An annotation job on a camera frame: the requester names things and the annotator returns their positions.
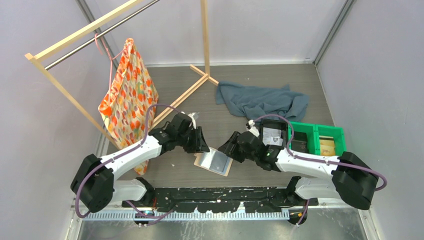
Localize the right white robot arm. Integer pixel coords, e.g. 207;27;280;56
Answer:
218;131;380;210

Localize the orange floral fabric bag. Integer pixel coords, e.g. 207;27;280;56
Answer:
97;38;160;176

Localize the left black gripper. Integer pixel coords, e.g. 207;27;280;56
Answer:
176;126;210;154

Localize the blue grey cloth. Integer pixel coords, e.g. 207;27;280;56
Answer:
215;81;310;122

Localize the green plastic bin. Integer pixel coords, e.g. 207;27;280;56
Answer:
288;121;347;156

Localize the black tray with cards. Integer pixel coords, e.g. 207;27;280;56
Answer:
259;118;289;149

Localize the metal hanging rod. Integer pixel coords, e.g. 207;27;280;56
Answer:
45;0;160;70

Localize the wooden clothes rack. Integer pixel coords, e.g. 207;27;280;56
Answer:
20;0;203;150

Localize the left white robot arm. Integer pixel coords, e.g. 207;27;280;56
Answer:
70;112;210;213

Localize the beige leather card holder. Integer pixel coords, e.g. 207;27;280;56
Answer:
194;147;233;177

